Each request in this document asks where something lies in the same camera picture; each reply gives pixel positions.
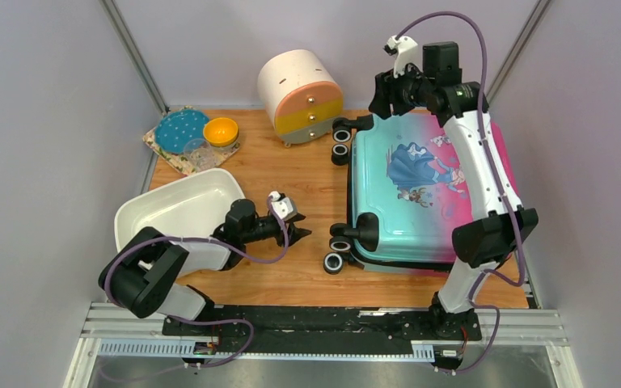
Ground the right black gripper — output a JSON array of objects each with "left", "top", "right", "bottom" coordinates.
[{"left": 368, "top": 61, "right": 433, "bottom": 120}]

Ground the pink and teal kids suitcase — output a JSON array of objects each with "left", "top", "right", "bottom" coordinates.
[{"left": 323, "top": 113, "right": 515, "bottom": 274}]

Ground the white plastic basin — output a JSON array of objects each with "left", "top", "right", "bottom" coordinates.
[{"left": 114, "top": 168, "right": 245, "bottom": 250}]

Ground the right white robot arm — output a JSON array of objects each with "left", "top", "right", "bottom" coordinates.
[{"left": 369, "top": 36, "right": 539, "bottom": 339}]

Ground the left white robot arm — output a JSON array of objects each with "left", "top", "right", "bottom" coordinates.
[{"left": 98, "top": 192, "right": 312, "bottom": 335}]

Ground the round pastel drawer cabinet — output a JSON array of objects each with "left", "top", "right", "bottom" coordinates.
[{"left": 257, "top": 49, "right": 344, "bottom": 147}]

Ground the yellow bowl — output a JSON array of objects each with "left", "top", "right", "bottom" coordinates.
[{"left": 203, "top": 117, "right": 239, "bottom": 148}]

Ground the clear glass cup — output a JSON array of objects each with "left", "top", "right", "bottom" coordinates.
[{"left": 183, "top": 137, "right": 219, "bottom": 171}]

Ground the floral patterned placemat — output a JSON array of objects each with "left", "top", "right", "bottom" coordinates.
[{"left": 142, "top": 106, "right": 240, "bottom": 175}]

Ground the blue polka dot plate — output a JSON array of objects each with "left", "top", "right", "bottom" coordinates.
[{"left": 154, "top": 108, "right": 210, "bottom": 154}]

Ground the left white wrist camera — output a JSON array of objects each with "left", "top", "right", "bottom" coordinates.
[{"left": 268, "top": 191, "right": 298, "bottom": 221}]

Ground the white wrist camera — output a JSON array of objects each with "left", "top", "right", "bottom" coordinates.
[
  {"left": 268, "top": 191, "right": 298, "bottom": 221},
  {"left": 385, "top": 36, "right": 420, "bottom": 78}
]

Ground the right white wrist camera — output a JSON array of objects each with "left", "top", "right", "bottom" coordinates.
[{"left": 385, "top": 36, "right": 420, "bottom": 78}]

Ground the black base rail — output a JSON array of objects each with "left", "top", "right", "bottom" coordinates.
[{"left": 162, "top": 305, "right": 482, "bottom": 356}]

